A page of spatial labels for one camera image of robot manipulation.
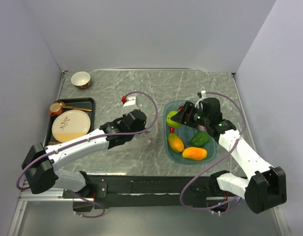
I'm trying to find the clear zip top bag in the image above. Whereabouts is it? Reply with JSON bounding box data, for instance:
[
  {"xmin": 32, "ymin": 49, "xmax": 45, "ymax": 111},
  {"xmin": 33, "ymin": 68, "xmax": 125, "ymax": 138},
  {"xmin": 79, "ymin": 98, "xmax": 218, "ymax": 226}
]
[{"xmin": 123, "ymin": 104, "xmax": 158, "ymax": 148}]

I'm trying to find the green bell pepper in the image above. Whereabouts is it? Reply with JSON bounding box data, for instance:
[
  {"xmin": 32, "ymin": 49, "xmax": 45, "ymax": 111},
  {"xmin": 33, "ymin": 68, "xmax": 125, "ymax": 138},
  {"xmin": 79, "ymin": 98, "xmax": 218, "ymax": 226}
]
[{"xmin": 190, "ymin": 131, "xmax": 210, "ymax": 147}]

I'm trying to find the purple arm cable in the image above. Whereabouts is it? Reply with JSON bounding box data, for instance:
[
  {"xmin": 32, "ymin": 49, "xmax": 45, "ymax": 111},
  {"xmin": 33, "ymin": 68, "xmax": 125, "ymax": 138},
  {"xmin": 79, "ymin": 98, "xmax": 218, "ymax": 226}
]
[
  {"xmin": 16, "ymin": 90, "xmax": 159, "ymax": 219},
  {"xmin": 180, "ymin": 91, "xmax": 247, "ymax": 215}
]

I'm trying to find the yellow orange mango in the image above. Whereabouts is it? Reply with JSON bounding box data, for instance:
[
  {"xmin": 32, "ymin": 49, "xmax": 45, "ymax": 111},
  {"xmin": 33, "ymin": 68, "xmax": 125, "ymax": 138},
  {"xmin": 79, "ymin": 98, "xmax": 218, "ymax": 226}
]
[{"xmin": 182, "ymin": 147, "xmax": 208, "ymax": 161}]

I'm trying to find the black rectangular tray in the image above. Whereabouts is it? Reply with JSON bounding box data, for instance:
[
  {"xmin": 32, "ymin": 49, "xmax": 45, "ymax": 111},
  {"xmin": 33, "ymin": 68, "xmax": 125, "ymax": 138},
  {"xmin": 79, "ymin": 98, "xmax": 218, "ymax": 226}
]
[{"xmin": 43, "ymin": 97, "xmax": 95, "ymax": 147}]

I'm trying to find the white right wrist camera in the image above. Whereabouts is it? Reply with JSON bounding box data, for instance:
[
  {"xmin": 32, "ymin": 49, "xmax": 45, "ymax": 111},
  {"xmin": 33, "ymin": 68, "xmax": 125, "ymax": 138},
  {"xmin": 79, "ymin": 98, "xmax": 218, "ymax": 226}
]
[{"xmin": 195, "ymin": 90, "xmax": 206, "ymax": 108}]

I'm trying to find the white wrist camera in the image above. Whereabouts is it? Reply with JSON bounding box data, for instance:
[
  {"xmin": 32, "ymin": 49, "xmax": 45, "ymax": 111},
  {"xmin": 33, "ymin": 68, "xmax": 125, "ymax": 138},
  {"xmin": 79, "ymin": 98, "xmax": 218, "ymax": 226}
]
[
  {"xmin": 122, "ymin": 96, "xmax": 139, "ymax": 114},
  {"xmin": 195, "ymin": 90, "xmax": 206, "ymax": 108}
]

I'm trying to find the gold spoon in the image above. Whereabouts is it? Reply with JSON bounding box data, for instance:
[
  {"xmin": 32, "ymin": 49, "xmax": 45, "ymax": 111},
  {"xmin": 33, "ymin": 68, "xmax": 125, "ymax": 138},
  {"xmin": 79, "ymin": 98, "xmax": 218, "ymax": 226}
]
[{"xmin": 56, "ymin": 101, "xmax": 92, "ymax": 112}]

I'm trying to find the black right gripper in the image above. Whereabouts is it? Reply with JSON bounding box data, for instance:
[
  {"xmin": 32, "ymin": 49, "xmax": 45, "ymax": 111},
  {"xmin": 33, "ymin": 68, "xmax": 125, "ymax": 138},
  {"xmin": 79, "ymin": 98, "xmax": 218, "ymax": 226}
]
[{"xmin": 171, "ymin": 101, "xmax": 210, "ymax": 129}]

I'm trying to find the small orange cup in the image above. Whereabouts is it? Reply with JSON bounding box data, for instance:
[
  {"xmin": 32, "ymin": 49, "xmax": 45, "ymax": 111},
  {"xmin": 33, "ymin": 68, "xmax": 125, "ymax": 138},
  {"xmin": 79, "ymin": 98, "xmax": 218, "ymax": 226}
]
[{"xmin": 49, "ymin": 102, "xmax": 63, "ymax": 117}]

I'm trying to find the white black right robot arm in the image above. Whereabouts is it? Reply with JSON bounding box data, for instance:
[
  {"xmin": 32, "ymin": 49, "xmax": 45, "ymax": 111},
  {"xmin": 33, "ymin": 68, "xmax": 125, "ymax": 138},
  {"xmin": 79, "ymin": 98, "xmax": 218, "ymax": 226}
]
[{"xmin": 171, "ymin": 98, "xmax": 287, "ymax": 213}]

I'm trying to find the green apple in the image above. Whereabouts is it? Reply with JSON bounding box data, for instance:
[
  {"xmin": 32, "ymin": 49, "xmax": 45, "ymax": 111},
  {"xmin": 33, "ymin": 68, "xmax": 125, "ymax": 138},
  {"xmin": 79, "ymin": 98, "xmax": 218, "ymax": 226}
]
[{"xmin": 166, "ymin": 110, "xmax": 182, "ymax": 128}]

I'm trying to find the white bowl brown outside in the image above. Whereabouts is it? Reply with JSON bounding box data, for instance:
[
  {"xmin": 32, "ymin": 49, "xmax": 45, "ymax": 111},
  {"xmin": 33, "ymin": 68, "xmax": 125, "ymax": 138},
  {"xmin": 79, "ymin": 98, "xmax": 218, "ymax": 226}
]
[{"xmin": 71, "ymin": 71, "xmax": 91, "ymax": 90}]

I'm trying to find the cream plate with leaf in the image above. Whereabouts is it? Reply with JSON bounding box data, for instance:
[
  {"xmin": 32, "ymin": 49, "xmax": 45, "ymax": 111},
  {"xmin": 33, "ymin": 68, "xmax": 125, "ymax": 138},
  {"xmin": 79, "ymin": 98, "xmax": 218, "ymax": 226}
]
[{"xmin": 51, "ymin": 110, "xmax": 91, "ymax": 143}]

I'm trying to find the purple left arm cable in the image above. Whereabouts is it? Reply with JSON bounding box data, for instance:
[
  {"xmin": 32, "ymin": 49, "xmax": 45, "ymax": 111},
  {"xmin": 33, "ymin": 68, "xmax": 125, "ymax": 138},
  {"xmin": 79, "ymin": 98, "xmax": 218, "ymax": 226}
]
[{"xmin": 16, "ymin": 90, "xmax": 159, "ymax": 219}]

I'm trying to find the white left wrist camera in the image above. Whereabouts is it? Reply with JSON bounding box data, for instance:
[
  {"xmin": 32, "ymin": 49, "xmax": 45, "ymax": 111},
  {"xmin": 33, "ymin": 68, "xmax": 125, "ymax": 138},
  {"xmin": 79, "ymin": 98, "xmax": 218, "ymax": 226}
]
[{"xmin": 122, "ymin": 96, "xmax": 139, "ymax": 114}]

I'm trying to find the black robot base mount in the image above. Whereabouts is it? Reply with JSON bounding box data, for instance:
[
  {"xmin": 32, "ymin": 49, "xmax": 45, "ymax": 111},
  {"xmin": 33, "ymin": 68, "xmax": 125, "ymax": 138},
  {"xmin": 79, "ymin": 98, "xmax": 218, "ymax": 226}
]
[{"xmin": 77, "ymin": 176, "xmax": 234, "ymax": 208}]

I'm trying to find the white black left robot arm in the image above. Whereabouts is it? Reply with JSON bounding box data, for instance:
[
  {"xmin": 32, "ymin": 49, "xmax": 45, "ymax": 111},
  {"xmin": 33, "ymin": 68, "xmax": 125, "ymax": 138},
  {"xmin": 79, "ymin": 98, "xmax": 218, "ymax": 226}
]
[{"xmin": 22, "ymin": 109, "xmax": 147, "ymax": 198}]

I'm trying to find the translucent blue plastic container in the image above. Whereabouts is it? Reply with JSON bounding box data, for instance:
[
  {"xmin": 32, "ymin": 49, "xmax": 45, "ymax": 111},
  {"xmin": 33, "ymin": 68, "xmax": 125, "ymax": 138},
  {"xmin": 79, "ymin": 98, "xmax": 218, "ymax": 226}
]
[{"xmin": 163, "ymin": 100, "xmax": 217, "ymax": 165}]

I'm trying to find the orange green mango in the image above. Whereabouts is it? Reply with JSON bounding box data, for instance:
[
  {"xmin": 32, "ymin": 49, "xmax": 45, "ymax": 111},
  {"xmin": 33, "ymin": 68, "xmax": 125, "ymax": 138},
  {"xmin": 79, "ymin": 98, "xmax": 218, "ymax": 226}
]
[{"xmin": 167, "ymin": 133, "xmax": 184, "ymax": 153}]

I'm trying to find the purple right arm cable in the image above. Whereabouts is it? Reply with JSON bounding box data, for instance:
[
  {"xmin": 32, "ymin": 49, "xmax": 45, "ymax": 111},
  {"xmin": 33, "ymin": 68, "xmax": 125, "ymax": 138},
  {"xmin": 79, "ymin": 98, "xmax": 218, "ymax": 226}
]
[{"xmin": 180, "ymin": 91, "xmax": 247, "ymax": 215}]

